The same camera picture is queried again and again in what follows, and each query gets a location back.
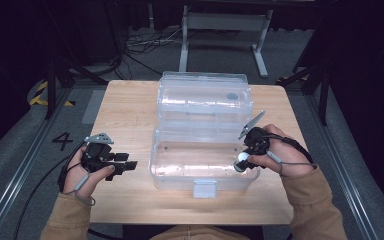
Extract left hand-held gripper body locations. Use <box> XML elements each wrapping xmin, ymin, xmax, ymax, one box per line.
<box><xmin>80</xmin><ymin>132</ymin><xmax>115</xmax><ymax>173</ymax></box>

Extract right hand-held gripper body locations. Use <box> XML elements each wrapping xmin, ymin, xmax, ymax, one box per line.
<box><xmin>237</xmin><ymin>110</ymin><xmax>271</xmax><ymax>156</ymax></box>

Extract small white-capped bottle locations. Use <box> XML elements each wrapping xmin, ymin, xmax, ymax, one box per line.
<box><xmin>233</xmin><ymin>151</ymin><xmax>252</xmax><ymax>173</ymax></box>

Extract clear plastic storage box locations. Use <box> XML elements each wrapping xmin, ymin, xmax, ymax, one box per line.
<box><xmin>148</xmin><ymin>71</ymin><xmax>261</xmax><ymax>200</ymax></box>

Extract person's left hand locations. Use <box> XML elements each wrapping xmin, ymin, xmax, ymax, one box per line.
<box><xmin>62</xmin><ymin>145</ymin><xmax>116</xmax><ymax>200</ymax></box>

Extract person's right hand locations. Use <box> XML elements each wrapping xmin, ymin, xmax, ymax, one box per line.
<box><xmin>248</xmin><ymin>123</ymin><xmax>316</xmax><ymax>178</ymax></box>

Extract black metal stand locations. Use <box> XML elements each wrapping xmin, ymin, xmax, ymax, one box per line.
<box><xmin>276</xmin><ymin>63</ymin><xmax>331</xmax><ymax>127</ymax></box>
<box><xmin>44</xmin><ymin>56</ymin><xmax>109</xmax><ymax>120</ymax></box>

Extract yellow black hazard tape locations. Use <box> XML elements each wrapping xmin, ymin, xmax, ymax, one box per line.
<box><xmin>29</xmin><ymin>80</ymin><xmax>76</xmax><ymax>108</ymax></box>

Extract person's torso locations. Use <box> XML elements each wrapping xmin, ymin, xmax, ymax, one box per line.
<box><xmin>149</xmin><ymin>224</ymin><xmax>251</xmax><ymax>240</ymax></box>

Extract grey right wrist lanyard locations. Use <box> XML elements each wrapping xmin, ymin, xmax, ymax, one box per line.
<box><xmin>266</xmin><ymin>149</ymin><xmax>318</xmax><ymax>177</ymax></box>

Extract grey wrist lanyard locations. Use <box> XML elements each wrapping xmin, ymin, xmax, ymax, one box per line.
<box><xmin>61</xmin><ymin>173</ymin><xmax>97</xmax><ymax>207</ymax></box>
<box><xmin>266</xmin><ymin>149</ymin><xmax>318</xmax><ymax>177</ymax></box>

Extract grey left wrist lanyard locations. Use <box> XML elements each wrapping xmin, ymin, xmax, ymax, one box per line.
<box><xmin>61</xmin><ymin>173</ymin><xmax>97</xmax><ymax>207</ymax></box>

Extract right hand-held gripper cable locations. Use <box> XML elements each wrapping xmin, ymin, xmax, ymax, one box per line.
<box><xmin>266</xmin><ymin>133</ymin><xmax>314</xmax><ymax>164</ymax></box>

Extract hand-held gripper cable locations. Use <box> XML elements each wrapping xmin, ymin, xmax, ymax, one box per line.
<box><xmin>266</xmin><ymin>133</ymin><xmax>314</xmax><ymax>164</ymax></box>
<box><xmin>12</xmin><ymin>143</ymin><xmax>88</xmax><ymax>240</ymax></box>

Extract left hand-held gripper cable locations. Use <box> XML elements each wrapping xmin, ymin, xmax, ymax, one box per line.
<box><xmin>12</xmin><ymin>143</ymin><xmax>88</xmax><ymax>240</ymax></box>

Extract metal floor rail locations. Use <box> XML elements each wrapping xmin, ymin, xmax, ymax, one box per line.
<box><xmin>0</xmin><ymin>88</ymin><xmax>73</xmax><ymax>240</ymax></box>
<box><xmin>304</xmin><ymin>93</ymin><xmax>381</xmax><ymax>240</ymax></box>

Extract bundle of floor cables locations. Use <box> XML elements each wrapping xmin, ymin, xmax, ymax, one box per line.
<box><xmin>123</xmin><ymin>26</ymin><xmax>184</xmax><ymax>83</ymax></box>

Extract grey metal stand frame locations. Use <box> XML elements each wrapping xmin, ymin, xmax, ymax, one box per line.
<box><xmin>178</xmin><ymin>4</ymin><xmax>274</xmax><ymax>79</ymax></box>

